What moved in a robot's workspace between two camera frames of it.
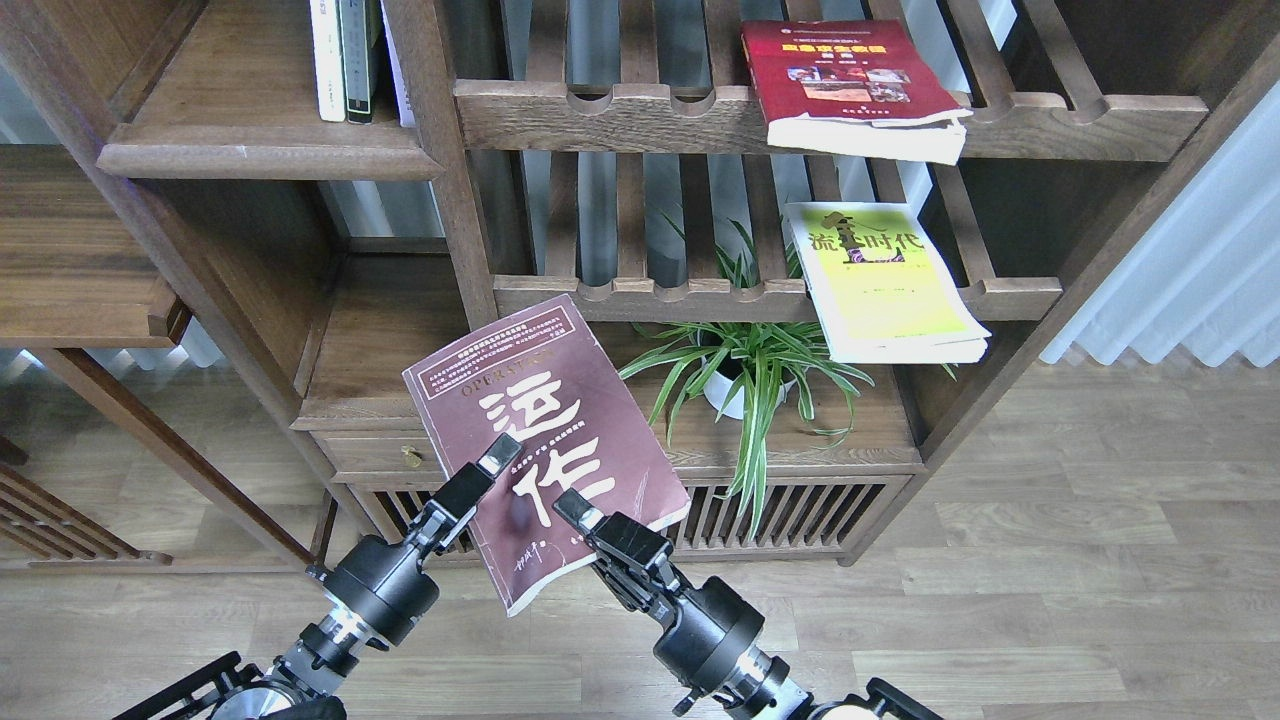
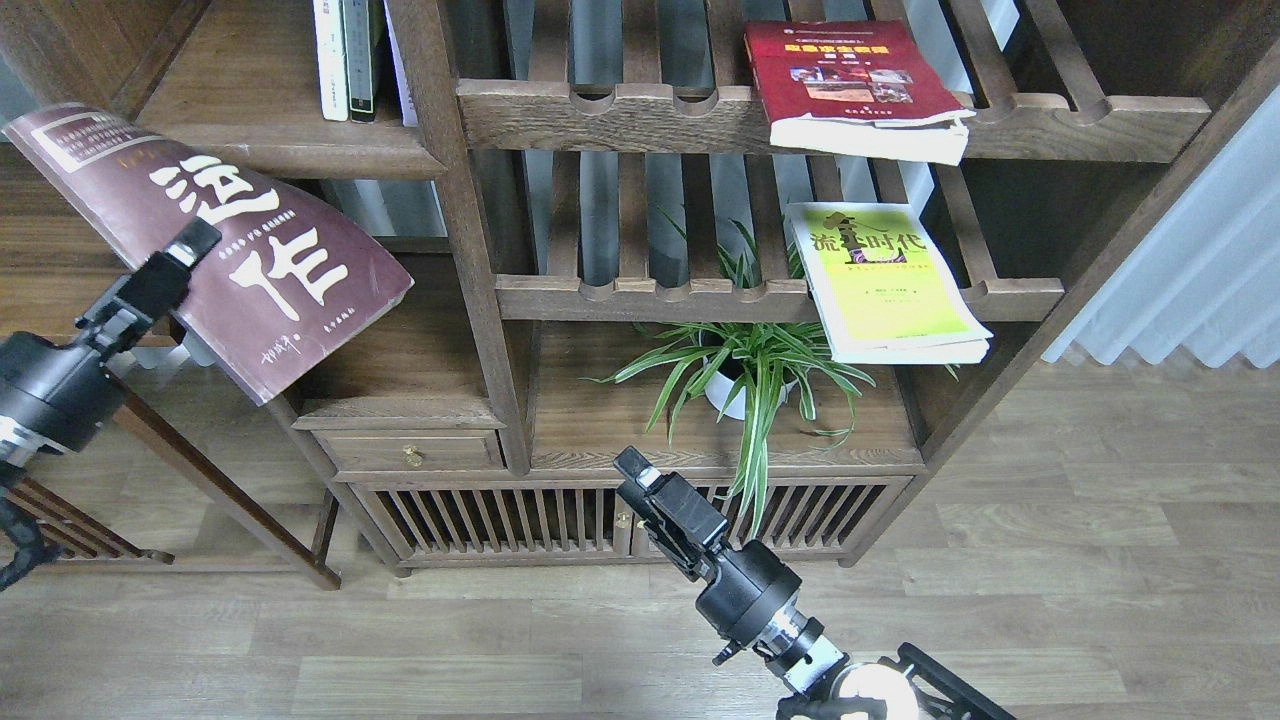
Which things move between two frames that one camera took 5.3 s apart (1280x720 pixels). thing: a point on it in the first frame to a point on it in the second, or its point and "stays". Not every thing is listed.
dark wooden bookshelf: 825,239 stays
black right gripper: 712,626 to 740,588
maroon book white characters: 543,379 to 290,281
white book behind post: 404,105 stays
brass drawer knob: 411,455 stays
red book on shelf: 856,87 stays
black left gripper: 381,585 to 61,396
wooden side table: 86,263 stays
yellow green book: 879,290 stays
